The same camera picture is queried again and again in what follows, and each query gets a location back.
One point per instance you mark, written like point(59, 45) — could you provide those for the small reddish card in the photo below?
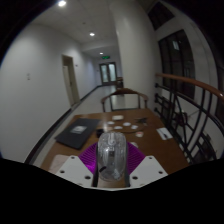
point(139, 134)

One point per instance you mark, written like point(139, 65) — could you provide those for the glass double door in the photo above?
point(108, 72)

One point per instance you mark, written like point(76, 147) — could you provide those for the dark wooden hallway chair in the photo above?
point(119, 82)

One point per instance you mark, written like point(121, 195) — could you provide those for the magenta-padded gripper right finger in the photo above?
point(148, 168)

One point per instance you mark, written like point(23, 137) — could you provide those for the flat white box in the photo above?
point(117, 117)

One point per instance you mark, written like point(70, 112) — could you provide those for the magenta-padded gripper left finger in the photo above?
point(74, 168)

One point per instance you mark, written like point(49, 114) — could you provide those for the small white card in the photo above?
point(134, 127)
point(118, 127)
point(134, 144)
point(110, 122)
point(126, 124)

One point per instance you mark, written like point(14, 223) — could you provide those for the green exit sign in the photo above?
point(105, 57)

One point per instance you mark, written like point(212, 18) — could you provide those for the white side door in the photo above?
point(68, 83)

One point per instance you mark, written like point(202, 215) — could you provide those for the black railing with wooden handrail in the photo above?
point(190, 81)

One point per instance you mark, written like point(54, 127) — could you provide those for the small black box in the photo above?
point(99, 132)

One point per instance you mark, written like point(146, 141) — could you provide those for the dark window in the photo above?
point(176, 63)

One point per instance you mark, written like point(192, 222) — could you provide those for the black closed laptop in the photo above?
point(78, 131)

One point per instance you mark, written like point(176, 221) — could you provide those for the wooden armchair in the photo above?
point(125, 91)

